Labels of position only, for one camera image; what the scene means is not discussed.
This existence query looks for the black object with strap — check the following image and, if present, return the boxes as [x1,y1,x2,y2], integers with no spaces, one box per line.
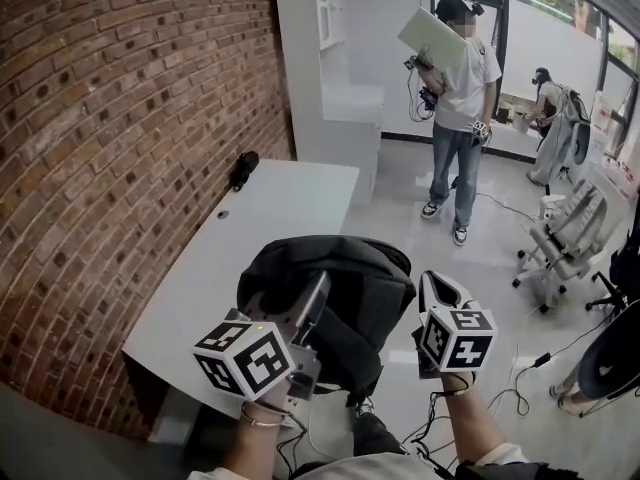
[231,150,260,192]

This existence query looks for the white cabinet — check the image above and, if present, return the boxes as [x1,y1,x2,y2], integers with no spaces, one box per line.
[272,0,387,205]

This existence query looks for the person's left forearm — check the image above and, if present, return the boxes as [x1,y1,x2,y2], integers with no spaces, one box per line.
[186,381,292,480]

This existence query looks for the person's right forearm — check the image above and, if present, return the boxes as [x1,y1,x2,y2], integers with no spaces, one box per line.
[438,370,532,475]

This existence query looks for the black office chair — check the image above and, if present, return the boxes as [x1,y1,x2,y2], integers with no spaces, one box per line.
[585,245,640,315]

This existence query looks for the person's light shirt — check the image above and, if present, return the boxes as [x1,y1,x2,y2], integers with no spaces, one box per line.
[187,441,551,480]

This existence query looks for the dark grey backpack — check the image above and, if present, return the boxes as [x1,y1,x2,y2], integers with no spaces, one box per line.
[236,234,417,400]

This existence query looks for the white office chair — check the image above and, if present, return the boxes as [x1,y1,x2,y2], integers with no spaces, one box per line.
[511,193,624,315]

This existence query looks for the white floor cable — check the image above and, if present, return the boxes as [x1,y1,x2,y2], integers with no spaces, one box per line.
[487,337,532,417]

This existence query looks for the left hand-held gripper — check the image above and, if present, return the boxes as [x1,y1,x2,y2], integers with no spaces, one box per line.
[192,269,334,402]

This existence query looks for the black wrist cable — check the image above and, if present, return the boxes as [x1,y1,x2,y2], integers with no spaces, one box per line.
[403,390,457,469]

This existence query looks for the white flat laptop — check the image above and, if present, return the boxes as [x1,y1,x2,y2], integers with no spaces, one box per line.
[396,6,469,72]

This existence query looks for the white table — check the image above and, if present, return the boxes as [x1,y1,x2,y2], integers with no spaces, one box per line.
[121,159,362,412]

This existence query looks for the person's black trousers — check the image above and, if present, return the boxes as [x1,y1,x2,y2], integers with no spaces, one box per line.
[294,409,407,480]

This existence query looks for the thin metal bracelet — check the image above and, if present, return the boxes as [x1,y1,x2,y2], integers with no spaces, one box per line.
[239,400,292,428]

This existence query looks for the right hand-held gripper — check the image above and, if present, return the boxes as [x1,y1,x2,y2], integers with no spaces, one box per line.
[411,269,500,380]

